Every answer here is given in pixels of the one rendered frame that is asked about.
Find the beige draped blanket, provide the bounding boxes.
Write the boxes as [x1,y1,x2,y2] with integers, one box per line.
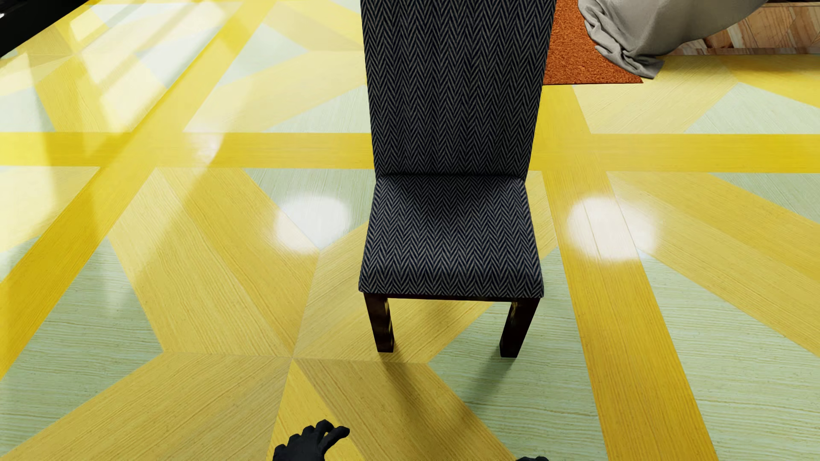
[578,0,768,79]

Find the wooden bed frame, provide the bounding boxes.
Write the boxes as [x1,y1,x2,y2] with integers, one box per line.
[666,0,820,56]

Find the orange rug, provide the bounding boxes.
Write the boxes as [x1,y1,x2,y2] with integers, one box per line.
[542,0,643,86]

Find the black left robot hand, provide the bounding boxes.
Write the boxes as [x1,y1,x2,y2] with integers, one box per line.
[272,420,351,461]

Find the black furniture edge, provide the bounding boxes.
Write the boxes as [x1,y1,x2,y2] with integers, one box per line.
[0,0,87,58]

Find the grey herringbone fabric chair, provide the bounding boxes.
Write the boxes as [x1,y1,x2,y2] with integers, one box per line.
[357,0,557,359]

